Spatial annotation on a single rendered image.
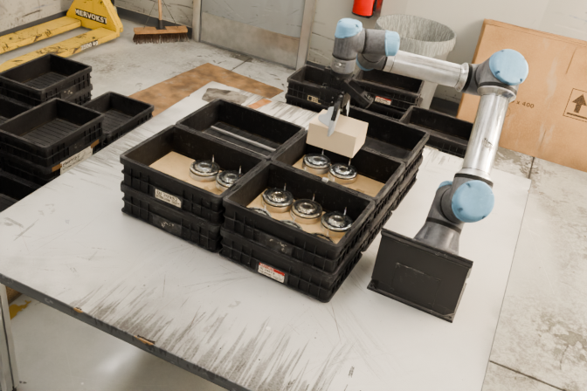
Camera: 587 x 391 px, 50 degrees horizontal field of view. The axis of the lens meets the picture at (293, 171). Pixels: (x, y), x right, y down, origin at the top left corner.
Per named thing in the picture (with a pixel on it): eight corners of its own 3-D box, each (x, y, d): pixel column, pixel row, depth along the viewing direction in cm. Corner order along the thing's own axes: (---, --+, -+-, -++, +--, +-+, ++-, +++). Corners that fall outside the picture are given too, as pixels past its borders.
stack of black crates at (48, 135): (61, 174, 333) (55, 96, 309) (108, 193, 324) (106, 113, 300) (2, 211, 300) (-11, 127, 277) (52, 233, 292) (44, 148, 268)
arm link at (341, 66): (359, 56, 196) (350, 64, 189) (356, 70, 198) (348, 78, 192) (336, 50, 198) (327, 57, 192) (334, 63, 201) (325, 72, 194)
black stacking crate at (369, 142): (424, 158, 257) (430, 133, 251) (399, 190, 234) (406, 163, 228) (334, 127, 270) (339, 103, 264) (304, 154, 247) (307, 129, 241)
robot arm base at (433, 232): (454, 264, 205) (465, 236, 207) (459, 259, 191) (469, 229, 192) (410, 247, 209) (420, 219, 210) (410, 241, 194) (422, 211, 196)
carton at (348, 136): (363, 142, 211) (368, 123, 207) (352, 158, 202) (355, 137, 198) (320, 128, 216) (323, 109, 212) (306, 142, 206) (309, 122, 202)
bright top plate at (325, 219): (357, 220, 206) (357, 219, 205) (343, 235, 198) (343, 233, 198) (330, 209, 210) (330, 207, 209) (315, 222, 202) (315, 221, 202)
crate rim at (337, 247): (375, 207, 205) (376, 201, 204) (337, 255, 181) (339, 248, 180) (267, 165, 218) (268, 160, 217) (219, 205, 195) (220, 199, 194)
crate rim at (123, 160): (267, 165, 218) (268, 159, 217) (219, 205, 195) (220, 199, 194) (172, 129, 232) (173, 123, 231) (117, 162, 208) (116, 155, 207)
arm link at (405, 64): (496, 74, 215) (356, 41, 211) (511, 65, 205) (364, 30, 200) (491, 106, 214) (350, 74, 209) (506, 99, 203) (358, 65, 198)
